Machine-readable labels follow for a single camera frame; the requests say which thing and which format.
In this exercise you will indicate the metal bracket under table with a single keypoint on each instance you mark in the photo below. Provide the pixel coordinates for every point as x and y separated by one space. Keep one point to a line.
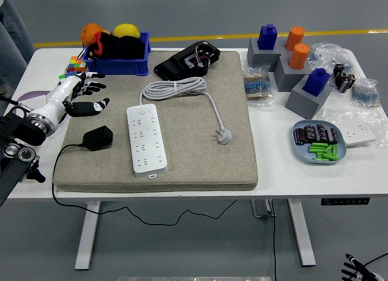
262 212

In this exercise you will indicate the blue square peg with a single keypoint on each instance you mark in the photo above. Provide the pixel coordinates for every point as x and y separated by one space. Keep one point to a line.
315 82
266 37

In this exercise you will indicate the orange fruit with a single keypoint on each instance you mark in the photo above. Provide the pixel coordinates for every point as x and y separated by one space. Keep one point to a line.
90 32

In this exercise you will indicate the green cylindrical battery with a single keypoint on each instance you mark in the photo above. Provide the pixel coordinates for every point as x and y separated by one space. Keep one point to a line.
318 145
328 150
335 151
331 156
321 158
320 154
316 149

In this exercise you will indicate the orange cylinder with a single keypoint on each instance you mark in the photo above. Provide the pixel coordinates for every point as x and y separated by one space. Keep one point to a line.
298 57
294 37

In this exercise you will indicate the white wall socket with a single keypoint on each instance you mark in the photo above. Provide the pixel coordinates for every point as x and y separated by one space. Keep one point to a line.
357 135

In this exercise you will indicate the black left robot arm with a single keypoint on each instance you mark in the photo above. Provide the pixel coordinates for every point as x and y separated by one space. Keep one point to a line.
30 132

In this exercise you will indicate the grey-brown fabric mat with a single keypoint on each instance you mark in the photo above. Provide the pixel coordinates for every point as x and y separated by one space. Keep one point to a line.
188 160

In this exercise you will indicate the black pouch with red trim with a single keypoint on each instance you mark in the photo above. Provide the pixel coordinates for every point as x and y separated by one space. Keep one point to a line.
121 48

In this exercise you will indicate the clear plastic bag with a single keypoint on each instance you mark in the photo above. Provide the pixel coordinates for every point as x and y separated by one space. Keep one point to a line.
336 116

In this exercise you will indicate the yellow lemon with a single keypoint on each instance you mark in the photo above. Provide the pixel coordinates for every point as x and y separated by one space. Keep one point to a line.
125 30

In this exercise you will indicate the person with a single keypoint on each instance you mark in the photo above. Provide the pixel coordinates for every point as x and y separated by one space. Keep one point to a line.
12 35

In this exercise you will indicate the large black capacitor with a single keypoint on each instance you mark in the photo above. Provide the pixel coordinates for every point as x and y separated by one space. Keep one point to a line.
348 82
341 80
338 70

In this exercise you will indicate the white table leg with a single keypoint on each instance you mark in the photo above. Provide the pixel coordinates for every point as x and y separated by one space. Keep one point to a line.
298 229
88 232

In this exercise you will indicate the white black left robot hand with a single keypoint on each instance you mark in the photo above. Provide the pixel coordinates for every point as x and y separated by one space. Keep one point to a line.
57 96

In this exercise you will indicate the blue-grey plate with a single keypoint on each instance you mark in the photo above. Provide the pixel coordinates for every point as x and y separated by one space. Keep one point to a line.
300 154

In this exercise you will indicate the blue plastic bin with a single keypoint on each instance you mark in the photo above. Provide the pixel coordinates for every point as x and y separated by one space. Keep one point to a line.
121 67

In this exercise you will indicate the clear bag of resistors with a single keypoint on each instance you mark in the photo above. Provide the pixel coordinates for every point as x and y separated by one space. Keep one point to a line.
324 55
256 87
365 94

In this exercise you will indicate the purple plate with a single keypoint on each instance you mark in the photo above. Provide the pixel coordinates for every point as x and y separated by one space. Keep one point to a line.
30 96

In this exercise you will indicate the grey block holder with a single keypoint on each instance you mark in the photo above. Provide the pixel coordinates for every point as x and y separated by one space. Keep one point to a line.
282 51
286 79
303 105
260 60

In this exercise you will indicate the black table control panel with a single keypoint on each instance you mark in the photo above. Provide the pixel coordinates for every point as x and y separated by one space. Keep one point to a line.
345 201

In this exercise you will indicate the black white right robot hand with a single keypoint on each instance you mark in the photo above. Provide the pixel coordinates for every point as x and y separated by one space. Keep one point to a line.
360 273

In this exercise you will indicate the white wall switch panel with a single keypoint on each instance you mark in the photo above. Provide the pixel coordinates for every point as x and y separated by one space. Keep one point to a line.
42 100

